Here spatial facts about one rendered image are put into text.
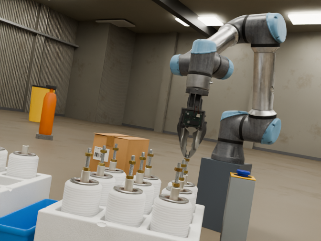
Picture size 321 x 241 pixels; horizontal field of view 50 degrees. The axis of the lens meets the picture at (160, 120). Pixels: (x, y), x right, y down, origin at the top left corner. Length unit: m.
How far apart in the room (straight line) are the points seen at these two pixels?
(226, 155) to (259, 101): 0.27
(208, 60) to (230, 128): 0.55
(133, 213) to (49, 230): 0.20
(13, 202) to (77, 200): 0.28
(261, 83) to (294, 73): 8.67
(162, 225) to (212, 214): 0.74
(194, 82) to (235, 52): 9.71
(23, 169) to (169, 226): 0.58
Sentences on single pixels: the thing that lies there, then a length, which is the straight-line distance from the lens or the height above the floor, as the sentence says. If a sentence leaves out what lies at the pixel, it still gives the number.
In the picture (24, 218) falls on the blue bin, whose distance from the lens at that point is 1.14.
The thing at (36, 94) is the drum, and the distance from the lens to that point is 7.24.
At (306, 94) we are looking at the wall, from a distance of 9.97.
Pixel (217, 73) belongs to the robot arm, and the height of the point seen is 0.61.
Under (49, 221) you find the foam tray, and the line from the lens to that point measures 0.90.
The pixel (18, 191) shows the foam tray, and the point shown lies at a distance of 1.13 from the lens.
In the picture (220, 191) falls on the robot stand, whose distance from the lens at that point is 1.54.
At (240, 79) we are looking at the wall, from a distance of 10.50.
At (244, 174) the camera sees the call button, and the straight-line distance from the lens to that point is 1.03.
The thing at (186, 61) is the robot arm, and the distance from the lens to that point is 1.20.
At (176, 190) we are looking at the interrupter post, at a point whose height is 0.28.
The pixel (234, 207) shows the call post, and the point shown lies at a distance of 1.03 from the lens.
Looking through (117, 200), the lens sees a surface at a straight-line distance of 0.86.
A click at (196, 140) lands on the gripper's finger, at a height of 0.39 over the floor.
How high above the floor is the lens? 0.44
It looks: level
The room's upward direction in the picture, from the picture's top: 9 degrees clockwise
